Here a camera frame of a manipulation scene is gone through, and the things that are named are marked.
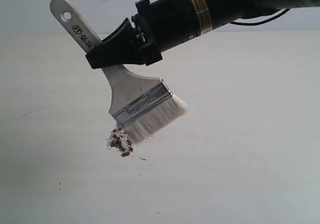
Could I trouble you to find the white wooden paint brush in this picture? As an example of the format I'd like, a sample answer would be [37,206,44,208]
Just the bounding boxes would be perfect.
[49,0,187,144]

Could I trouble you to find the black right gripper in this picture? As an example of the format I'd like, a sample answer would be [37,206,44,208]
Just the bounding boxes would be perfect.
[85,0,200,69]

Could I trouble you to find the grains and brown pellets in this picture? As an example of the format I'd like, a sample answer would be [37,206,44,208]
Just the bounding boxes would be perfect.
[104,126,151,158]

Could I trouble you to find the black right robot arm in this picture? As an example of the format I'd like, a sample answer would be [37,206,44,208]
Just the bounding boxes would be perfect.
[86,0,320,69]

